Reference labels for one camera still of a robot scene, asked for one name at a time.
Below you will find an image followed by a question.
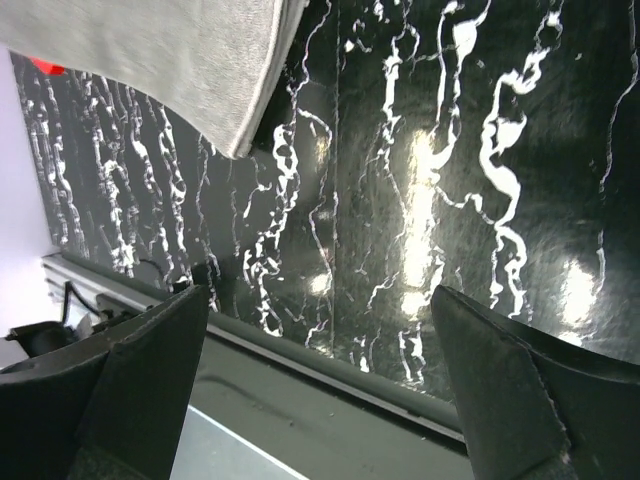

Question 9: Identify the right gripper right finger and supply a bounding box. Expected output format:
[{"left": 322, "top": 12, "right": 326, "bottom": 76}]
[{"left": 431, "top": 286, "right": 639, "bottom": 479}]

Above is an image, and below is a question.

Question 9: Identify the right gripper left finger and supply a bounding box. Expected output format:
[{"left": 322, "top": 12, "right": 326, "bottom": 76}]
[{"left": 1, "top": 286, "right": 209, "bottom": 479}]

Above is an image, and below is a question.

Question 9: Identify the grey towel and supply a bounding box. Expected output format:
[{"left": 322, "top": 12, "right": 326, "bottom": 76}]
[{"left": 1, "top": 0, "right": 307, "bottom": 159}]

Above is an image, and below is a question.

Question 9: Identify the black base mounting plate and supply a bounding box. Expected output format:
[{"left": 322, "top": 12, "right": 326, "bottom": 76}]
[{"left": 44, "top": 254, "right": 471, "bottom": 480}]

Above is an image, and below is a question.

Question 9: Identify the red plastic tray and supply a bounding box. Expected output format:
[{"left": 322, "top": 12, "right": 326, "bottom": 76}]
[{"left": 30, "top": 57, "right": 65, "bottom": 76}]

